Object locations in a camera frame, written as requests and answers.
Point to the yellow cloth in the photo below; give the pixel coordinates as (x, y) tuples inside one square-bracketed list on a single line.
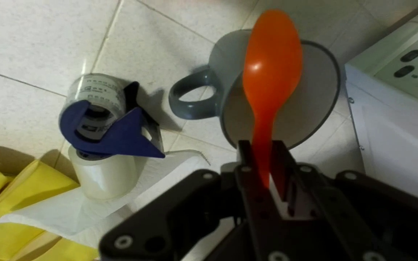
[(7, 194)]

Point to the blue tape dispenser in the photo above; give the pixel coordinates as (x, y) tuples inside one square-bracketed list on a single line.
[(117, 136)]

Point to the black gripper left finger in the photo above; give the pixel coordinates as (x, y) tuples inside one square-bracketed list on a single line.
[(189, 223)]

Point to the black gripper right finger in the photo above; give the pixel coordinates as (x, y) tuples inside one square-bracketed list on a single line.
[(355, 218)]

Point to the clear tape roll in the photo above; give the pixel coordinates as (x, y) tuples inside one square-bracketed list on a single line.
[(102, 176)]

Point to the orange plastic spoon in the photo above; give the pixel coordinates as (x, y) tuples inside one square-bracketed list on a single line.
[(272, 63)]

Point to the grey ceramic mug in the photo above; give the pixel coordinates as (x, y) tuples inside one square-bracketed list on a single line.
[(316, 97)]

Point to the white microwave oven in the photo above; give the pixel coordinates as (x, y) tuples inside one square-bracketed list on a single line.
[(398, 131)]

